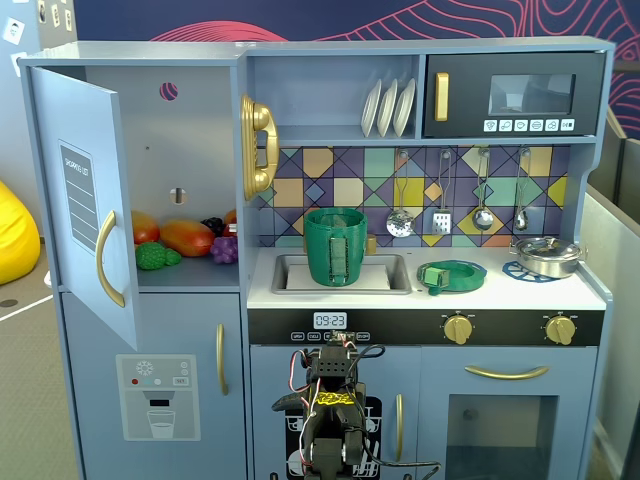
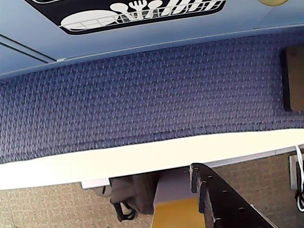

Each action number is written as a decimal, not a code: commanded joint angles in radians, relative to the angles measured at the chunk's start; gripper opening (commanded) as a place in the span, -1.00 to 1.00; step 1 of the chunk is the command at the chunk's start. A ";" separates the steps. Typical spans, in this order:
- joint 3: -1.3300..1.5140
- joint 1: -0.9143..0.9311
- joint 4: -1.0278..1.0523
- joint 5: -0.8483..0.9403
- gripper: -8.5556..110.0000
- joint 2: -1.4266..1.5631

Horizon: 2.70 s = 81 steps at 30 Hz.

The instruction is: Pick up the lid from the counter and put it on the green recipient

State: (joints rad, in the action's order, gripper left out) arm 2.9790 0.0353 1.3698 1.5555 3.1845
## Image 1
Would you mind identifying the blue fridge door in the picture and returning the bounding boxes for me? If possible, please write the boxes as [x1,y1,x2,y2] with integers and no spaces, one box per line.
[28,66,140,352]

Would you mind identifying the gold dishwasher handle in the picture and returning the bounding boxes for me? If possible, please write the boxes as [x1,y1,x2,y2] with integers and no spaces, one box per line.
[394,393,404,462]

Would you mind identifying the gold oven handle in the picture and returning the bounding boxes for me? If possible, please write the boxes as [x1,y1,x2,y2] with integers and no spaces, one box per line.
[464,364,550,381]

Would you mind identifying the gold fridge door handle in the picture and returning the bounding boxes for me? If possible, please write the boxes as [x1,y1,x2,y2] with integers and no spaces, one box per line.
[95,209,126,308]

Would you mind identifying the green recipient with handle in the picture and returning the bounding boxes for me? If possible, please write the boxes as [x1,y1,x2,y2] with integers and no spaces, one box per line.
[303,207,368,288]

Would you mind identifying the white plate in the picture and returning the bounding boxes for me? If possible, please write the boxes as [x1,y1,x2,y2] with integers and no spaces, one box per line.
[360,78,383,137]
[375,78,399,138]
[391,77,417,137]

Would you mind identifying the steel skimmer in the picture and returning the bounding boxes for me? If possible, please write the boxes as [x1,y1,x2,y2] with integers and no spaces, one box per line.
[385,149,416,239]

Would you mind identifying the blue trivet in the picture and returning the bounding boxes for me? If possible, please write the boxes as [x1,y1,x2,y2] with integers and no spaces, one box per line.
[502,259,554,285]

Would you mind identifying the yellow beanbag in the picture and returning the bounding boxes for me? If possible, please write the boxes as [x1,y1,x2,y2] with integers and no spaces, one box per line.
[0,179,41,286]

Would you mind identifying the black camera cable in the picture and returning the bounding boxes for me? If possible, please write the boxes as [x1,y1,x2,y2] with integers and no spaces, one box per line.
[347,343,442,480]

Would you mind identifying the purple toy grapes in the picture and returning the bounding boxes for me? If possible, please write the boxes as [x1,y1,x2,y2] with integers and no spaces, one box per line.
[209,235,239,265]

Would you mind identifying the gold toy phone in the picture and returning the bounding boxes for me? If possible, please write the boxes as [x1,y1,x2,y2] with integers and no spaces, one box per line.
[240,93,280,203]

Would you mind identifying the steel pot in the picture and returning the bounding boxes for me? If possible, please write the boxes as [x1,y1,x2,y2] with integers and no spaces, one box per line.
[508,239,584,279]

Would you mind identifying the gold freezer door handle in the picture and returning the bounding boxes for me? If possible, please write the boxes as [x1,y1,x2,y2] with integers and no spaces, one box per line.
[215,323,230,396]

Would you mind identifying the steel slotted spatula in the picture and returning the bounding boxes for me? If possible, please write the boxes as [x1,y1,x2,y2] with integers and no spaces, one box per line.
[431,149,453,236]

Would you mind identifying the grey desk partition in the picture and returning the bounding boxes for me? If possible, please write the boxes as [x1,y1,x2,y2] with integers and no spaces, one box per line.
[582,179,640,480]

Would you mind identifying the grey sink basin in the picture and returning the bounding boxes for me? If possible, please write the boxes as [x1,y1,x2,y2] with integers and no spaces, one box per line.
[271,253,413,295]

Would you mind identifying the steel ladle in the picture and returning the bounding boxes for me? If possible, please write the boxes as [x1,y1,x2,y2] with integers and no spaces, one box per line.
[472,148,495,232]

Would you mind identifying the green lid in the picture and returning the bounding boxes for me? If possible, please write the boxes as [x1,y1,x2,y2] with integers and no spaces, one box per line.
[416,260,488,296]

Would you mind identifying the gold stove knob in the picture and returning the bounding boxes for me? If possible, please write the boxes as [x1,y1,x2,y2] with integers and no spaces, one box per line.
[542,312,578,346]
[441,312,475,345]

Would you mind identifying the blue toy kitchen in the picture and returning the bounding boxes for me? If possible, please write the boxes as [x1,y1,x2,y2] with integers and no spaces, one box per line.
[17,35,617,480]

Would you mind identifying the green toy broccoli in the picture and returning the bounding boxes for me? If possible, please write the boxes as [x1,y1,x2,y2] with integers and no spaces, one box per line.
[135,241,183,272]

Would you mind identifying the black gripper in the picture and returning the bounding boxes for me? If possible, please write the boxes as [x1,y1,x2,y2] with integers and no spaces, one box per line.
[272,344,359,412]

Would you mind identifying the steel spoon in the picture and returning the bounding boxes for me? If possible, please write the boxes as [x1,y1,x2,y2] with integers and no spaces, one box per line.
[513,147,531,232]

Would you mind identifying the red white servo wires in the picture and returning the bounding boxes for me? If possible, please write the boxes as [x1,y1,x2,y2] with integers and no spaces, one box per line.
[291,349,322,480]

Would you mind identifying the large orange mango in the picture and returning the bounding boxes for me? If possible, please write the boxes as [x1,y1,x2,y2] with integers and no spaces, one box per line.
[159,218,216,258]

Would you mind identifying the steel pot lid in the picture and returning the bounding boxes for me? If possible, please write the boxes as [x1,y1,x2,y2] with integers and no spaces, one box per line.
[513,235,582,260]

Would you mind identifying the black toy microwave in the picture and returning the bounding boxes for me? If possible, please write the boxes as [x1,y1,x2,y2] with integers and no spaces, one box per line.
[422,51,607,139]

